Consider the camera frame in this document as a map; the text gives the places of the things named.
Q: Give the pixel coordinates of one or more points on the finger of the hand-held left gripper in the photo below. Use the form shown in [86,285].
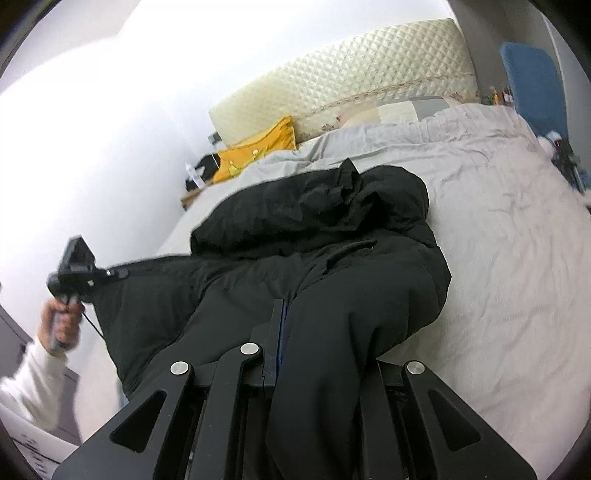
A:
[115,273]

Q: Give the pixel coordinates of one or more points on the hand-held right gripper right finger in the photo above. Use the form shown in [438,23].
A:
[429,415]

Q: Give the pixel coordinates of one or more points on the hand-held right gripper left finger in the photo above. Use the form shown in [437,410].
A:
[231,392]

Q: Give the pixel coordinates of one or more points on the black puffer jacket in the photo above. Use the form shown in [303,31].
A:
[323,221]

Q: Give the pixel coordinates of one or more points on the person's left forearm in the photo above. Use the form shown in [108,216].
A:
[32,383]

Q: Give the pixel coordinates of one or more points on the person's left hand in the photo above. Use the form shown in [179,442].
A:
[60,323]

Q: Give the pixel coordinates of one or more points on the wooden nightstand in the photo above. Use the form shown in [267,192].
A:
[191,199]

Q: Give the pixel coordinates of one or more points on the white spray bottle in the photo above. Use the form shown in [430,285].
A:
[194,175]

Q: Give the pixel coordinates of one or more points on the black bag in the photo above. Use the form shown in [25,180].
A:
[207,168]

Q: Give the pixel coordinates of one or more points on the white printed paper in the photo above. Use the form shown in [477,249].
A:
[34,443]

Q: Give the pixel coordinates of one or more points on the yellow crown pillow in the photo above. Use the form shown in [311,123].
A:
[256,152]

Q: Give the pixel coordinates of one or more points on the bed with grey sheets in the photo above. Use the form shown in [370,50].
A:
[498,221]

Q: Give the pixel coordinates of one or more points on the patchwork pillow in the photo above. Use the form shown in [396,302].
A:
[392,113]

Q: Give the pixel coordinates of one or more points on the cream quilted headboard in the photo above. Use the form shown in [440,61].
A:
[360,78]

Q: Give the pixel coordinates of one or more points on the group of small bottles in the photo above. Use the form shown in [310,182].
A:
[498,96]

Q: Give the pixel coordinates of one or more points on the blue chair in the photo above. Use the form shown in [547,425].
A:
[535,87]

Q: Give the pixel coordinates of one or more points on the small camera on tripod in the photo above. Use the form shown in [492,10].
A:
[567,157]

